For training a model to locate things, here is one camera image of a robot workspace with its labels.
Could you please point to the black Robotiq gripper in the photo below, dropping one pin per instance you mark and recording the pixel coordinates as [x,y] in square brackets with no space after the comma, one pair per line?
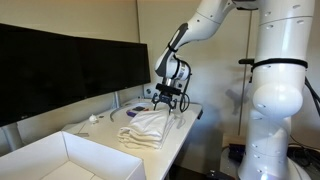
[166,97]

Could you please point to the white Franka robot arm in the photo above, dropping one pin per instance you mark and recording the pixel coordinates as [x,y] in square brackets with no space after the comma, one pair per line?
[280,100]

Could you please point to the red box with dark top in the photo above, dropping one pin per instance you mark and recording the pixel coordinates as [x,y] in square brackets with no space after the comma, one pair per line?
[139,108]

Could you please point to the white cardboard box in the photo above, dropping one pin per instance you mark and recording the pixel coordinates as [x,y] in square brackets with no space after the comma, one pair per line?
[100,156]

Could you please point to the small purple object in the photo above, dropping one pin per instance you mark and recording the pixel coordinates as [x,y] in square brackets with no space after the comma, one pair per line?
[131,113]

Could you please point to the white round knob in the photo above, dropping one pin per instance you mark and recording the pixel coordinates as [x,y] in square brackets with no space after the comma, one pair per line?
[93,118]

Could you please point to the black floor device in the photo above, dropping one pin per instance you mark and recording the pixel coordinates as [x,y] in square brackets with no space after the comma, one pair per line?
[237,152]

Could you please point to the grey wall socket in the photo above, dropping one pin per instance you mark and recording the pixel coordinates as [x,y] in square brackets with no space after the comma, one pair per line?
[148,90]

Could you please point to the black table bracket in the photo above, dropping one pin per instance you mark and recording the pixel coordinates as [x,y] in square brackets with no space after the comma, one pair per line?
[200,114]

